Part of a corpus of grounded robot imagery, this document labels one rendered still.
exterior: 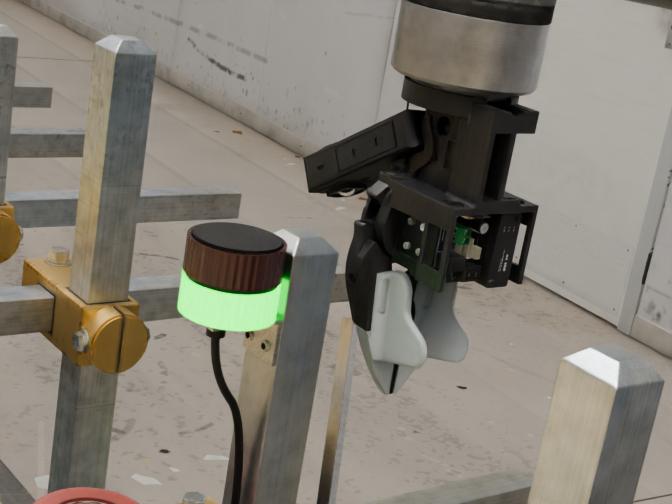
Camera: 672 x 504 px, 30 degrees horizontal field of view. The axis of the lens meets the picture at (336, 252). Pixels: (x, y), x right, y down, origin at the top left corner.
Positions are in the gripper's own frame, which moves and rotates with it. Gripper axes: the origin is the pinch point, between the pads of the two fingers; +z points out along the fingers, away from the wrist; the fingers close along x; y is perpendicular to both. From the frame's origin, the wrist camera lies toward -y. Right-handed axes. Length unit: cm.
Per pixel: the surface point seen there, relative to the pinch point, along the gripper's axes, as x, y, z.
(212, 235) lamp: -14.1, -1.5, -9.8
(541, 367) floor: 220, -171, 101
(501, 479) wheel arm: 20.5, -5.5, 14.9
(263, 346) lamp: -10.1, -0.2, -2.8
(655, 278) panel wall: 273, -177, 79
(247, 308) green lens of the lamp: -13.2, 1.8, -6.4
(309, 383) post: -6.7, 0.6, -0.2
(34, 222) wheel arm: -1, -54, 7
